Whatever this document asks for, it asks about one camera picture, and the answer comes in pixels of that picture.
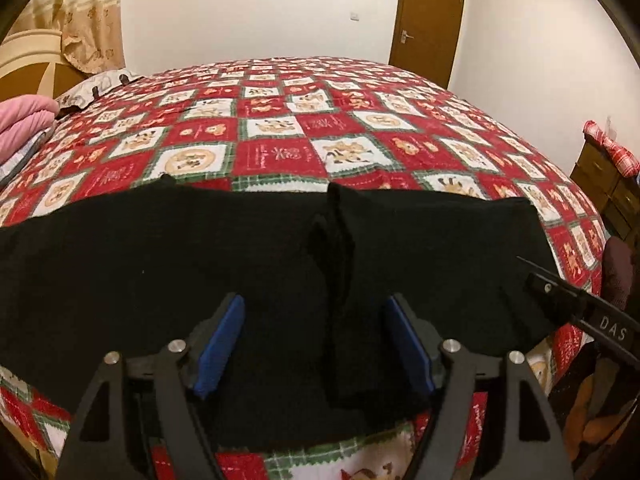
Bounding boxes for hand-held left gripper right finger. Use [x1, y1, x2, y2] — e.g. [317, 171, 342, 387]
[384, 294, 573, 480]

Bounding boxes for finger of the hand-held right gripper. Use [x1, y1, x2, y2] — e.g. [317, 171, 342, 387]
[517, 255, 592, 322]

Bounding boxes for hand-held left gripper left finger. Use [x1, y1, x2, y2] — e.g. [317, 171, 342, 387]
[55, 294, 246, 480]

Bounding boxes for black pants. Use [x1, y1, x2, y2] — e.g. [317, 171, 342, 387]
[0, 175, 562, 452]

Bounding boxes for person's dark maroon clothing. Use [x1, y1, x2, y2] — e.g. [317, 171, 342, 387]
[600, 237, 640, 317]

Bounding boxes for brown wooden dresser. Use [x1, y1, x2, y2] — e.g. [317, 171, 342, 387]
[570, 132, 640, 242]

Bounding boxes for red checked cloth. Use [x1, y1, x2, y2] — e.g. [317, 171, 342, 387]
[582, 120, 640, 179]

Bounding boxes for red printed bedspread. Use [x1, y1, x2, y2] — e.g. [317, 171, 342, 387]
[0, 57, 615, 480]

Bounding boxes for white patterned pillow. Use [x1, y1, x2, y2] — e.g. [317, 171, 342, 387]
[54, 69, 135, 112]

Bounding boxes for brown wooden door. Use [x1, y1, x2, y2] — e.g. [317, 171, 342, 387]
[389, 0, 467, 89]

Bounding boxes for pink folded blanket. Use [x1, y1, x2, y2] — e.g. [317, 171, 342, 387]
[0, 97, 61, 167]

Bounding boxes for cream wooden headboard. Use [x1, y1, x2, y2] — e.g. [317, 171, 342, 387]
[0, 30, 90, 104]

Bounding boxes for beige floral curtain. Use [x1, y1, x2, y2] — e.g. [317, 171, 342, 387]
[15, 0, 126, 75]

